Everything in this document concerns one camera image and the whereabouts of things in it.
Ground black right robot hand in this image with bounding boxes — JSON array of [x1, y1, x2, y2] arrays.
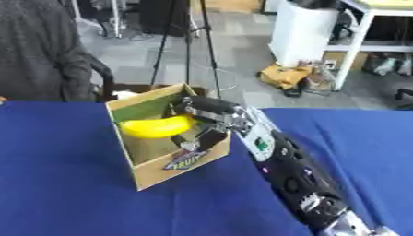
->
[[169, 95, 242, 152]]

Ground yellow toy banana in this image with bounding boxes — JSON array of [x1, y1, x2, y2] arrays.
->
[[117, 114, 197, 139]]

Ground tan cardboard box green inside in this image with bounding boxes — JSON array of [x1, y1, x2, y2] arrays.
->
[[104, 82, 232, 192]]

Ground black tripod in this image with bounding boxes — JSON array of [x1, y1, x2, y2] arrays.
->
[[148, 0, 225, 100]]

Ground yellow bag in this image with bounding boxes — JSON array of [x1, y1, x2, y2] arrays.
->
[[256, 63, 315, 90]]

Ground black chair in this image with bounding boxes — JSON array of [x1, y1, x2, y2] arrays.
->
[[87, 54, 118, 103]]

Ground white cabinet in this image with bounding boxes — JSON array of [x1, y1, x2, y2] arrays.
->
[[267, 0, 342, 68]]

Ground person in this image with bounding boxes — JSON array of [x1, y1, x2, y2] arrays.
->
[[0, 0, 97, 105]]

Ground white shelf table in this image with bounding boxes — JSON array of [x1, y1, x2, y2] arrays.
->
[[324, 0, 413, 91]]

